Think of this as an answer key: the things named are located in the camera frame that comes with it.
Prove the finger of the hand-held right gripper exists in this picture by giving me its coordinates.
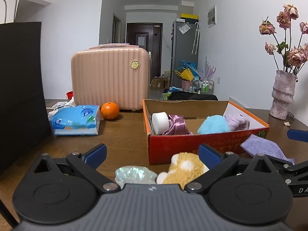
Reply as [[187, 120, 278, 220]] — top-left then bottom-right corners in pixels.
[[287, 129, 308, 140], [269, 156, 308, 186]]

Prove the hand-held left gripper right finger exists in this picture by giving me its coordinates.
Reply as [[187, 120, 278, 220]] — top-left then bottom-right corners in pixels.
[[185, 143, 281, 195]]

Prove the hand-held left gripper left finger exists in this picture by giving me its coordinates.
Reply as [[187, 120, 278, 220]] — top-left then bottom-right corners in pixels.
[[32, 143, 121, 193]]

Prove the red cardboard box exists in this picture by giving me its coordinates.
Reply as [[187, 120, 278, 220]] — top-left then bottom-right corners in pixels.
[[142, 99, 270, 165]]

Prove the yellow plush toy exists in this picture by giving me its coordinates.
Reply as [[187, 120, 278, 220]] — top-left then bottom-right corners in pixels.
[[156, 152, 210, 190]]

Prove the light blue plush toy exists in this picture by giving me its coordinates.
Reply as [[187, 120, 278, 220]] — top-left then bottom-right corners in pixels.
[[197, 115, 231, 135]]

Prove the purple drawstring pouch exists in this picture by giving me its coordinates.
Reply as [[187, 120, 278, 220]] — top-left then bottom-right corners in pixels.
[[241, 134, 295, 165]]

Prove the iridescent white pouch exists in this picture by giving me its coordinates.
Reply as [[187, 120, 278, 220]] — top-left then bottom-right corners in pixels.
[[115, 166, 158, 188]]

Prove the lilac fluffy headband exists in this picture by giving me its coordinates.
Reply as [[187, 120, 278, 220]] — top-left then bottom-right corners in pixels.
[[225, 114, 251, 131]]

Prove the pink satin scrunchie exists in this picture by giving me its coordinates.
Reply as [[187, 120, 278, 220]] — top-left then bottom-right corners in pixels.
[[162, 114, 193, 136]]

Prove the blue tissue pack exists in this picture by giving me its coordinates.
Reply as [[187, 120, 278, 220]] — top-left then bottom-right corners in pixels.
[[48, 105, 100, 136]]

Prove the pink textured vase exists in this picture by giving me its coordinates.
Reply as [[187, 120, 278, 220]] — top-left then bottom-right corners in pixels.
[[269, 70, 297, 120]]

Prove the orange fruit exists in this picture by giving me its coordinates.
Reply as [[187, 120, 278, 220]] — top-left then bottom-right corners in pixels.
[[100, 102, 120, 120]]

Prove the black bag on floor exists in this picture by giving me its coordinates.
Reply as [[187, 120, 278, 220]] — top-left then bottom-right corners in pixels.
[[167, 91, 218, 101]]

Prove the cart with bottles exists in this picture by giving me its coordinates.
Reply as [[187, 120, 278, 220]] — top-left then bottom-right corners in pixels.
[[192, 78, 214, 94]]

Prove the pink bin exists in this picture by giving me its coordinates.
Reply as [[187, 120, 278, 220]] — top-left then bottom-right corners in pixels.
[[181, 79, 193, 91]]

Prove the pink ribbed suitcase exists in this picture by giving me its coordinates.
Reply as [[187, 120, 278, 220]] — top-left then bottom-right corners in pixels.
[[70, 43, 150, 111]]

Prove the bunch of dried pink roses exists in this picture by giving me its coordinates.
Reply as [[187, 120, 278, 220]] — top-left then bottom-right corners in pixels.
[[259, 4, 308, 76]]

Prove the yellow bag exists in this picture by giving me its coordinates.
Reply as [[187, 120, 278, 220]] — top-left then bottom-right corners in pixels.
[[174, 69, 194, 81]]

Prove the purple feathery decoration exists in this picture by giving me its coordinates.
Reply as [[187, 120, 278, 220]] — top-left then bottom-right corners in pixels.
[[198, 56, 217, 80]]

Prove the cardboard box on floor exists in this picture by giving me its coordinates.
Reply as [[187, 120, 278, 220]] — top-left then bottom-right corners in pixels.
[[151, 77, 168, 89]]

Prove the blue bag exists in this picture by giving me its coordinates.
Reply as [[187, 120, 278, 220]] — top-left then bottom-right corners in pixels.
[[178, 60, 200, 77]]

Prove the black paper bag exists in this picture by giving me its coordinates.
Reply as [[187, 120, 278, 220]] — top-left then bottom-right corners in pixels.
[[0, 0, 54, 175]]

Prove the grey refrigerator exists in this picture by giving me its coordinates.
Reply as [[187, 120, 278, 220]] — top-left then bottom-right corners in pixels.
[[170, 20, 199, 88]]

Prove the hanging clear umbrella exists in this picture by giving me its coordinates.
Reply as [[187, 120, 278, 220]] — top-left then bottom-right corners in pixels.
[[192, 22, 200, 54]]

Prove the dark brown entrance door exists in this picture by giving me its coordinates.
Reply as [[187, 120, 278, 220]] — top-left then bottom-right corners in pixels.
[[126, 22, 162, 79]]

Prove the white charger with cable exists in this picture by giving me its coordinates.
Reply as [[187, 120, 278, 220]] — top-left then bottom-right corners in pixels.
[[46, 100, 76, 112]]

